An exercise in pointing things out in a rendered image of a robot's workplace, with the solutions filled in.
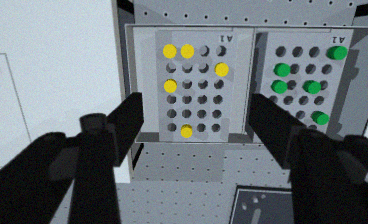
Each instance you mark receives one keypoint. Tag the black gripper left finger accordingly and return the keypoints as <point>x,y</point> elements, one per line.
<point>34,183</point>

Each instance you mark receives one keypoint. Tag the grey rack with round holes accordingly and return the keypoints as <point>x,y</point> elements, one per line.
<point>202,98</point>
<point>293,48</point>

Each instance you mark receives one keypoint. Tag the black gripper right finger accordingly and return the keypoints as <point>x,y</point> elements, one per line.
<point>322,192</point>

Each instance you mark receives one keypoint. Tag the dark grey rectangular plate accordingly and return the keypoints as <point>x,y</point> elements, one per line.
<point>265,205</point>

